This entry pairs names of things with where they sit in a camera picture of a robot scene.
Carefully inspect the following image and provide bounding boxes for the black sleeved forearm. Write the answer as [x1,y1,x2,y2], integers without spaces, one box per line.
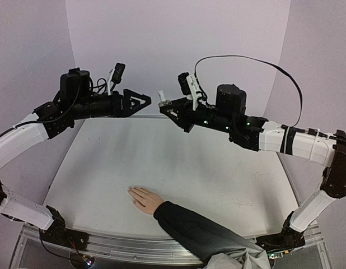
[153,201,265,262]

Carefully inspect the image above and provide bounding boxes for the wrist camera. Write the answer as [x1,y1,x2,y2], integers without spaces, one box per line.
[178,72,207,111]
[107,63,126,96]

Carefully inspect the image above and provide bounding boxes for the grey fabric garment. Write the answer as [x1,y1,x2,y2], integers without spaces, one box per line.
[204,249,271,269]

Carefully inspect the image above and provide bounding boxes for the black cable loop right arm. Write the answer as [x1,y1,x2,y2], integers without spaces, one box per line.
[194,54,303,127]

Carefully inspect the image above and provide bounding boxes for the left arm base cable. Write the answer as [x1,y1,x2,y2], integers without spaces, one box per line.
[38,224,76,260]

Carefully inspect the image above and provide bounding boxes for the clear nail polish bottle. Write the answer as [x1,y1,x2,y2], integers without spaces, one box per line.
[158,100,172,109]

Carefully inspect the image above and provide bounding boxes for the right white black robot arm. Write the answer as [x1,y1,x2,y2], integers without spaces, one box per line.
[158,84,346,253]

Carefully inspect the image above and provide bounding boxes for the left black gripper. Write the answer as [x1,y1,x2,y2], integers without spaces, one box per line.
[72,87,153,120]

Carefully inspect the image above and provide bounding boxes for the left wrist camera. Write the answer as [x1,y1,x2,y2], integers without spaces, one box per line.
[107,63,126,96]

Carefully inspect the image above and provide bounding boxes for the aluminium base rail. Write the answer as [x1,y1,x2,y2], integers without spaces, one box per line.
[16,222,330,268]

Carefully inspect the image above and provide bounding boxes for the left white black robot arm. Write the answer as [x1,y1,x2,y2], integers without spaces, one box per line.
[0,68,152,245]

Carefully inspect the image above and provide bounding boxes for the mannequin hand on table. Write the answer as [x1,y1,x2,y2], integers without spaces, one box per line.
[128,187,165,215]

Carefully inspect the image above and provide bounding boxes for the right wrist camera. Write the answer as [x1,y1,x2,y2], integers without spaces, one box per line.
[178,72,207,111]

